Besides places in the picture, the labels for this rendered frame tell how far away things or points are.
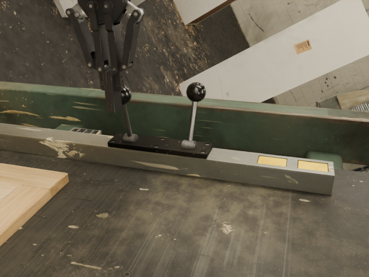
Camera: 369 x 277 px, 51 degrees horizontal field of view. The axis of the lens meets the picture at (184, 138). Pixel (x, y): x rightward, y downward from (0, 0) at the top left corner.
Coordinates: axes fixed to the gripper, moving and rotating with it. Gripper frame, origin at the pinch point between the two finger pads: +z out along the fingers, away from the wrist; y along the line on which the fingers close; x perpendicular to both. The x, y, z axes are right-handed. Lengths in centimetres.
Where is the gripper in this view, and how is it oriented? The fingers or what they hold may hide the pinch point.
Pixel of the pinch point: (112, 90)
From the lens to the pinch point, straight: 67.5
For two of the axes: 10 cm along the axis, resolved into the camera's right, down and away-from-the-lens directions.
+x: 2.8, -4.1, 8.7
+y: 9.6, 1.1, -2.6
